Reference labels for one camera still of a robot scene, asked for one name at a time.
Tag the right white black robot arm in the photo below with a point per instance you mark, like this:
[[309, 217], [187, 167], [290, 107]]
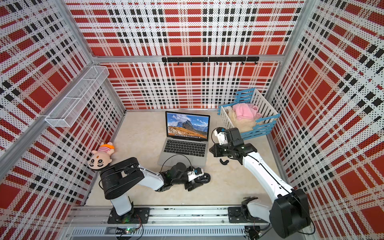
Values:
[[286, 209]]

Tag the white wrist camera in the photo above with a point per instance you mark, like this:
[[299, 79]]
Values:
[[194, 174], [221, 135]]

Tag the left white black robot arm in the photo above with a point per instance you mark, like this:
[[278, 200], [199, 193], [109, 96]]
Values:
[[118, 179]]

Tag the orange plush doll toy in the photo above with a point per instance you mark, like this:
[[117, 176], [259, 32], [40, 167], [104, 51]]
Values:
[[101, 157]]

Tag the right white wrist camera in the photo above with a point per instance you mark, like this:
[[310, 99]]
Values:
[[221, 135]]

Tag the silver open laptop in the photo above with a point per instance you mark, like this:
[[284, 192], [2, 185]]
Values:
[[187, 140]]

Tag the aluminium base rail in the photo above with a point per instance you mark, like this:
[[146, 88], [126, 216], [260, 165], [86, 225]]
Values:
[[95, 223]]

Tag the cream fluffy cloth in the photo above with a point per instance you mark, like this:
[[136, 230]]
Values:
[[243, 125]]

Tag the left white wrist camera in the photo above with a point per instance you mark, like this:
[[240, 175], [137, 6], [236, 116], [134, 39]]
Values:
[[194, 174]]

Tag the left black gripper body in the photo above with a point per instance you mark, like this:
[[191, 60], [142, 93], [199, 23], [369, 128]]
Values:
[[189, 185]]

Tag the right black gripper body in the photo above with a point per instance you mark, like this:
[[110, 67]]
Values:
[[224, 150]]

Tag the black wireless mouse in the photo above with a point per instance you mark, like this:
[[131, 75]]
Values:
[[204, 179]]

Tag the black mouse battery cover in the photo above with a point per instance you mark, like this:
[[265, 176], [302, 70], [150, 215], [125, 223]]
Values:
[[224, 162]]

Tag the black wall hook rail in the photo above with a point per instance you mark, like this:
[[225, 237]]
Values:
[[179, 60]]

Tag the pink cloth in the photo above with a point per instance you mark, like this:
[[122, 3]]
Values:
[[246, 111]]

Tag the white wire mesh shelf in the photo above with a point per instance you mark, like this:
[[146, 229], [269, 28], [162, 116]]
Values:
[[71, 106]]

